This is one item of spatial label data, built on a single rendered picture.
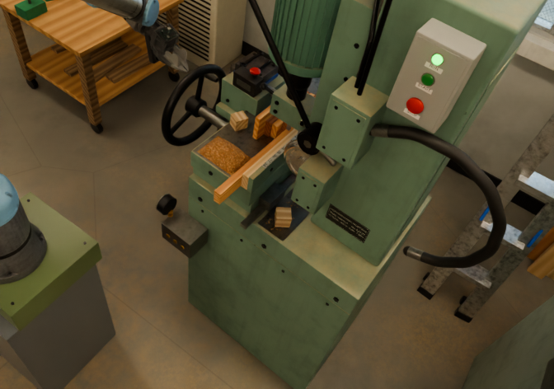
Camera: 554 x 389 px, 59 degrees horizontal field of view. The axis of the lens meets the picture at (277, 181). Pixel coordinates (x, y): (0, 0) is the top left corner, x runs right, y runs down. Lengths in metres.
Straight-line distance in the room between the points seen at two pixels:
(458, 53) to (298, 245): 0.69
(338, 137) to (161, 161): 1.63
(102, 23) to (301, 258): 1.57
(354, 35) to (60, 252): 0.98
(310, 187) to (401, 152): 0.22
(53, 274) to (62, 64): 1.56
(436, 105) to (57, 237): 1.09
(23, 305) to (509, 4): 1.27
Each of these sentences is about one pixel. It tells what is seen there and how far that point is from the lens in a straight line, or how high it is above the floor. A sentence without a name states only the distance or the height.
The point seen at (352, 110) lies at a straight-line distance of 0.93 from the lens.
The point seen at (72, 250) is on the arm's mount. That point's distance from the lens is 1.50.
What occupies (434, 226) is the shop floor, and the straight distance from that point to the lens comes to 2.56.
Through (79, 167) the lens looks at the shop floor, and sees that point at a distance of 2.53.
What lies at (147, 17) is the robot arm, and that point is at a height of 1.01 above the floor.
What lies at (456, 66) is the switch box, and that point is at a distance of 0.82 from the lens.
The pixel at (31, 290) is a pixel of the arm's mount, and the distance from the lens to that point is 1.46.
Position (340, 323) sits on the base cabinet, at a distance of 1.40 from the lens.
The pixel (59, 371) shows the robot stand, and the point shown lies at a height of 0.14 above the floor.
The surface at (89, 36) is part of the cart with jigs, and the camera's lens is 2.38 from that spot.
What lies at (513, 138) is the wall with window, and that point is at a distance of 2.66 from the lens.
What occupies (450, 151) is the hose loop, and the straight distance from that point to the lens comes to 0.93.
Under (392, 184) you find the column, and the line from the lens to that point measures 1.10.
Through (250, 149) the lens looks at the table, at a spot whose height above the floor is 0.90.
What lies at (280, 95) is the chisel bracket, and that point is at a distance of 1.27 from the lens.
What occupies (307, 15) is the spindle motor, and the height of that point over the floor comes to 1.35.
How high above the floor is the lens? 1.89
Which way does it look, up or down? 50 degrees down
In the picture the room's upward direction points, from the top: 13 degrees clockwise
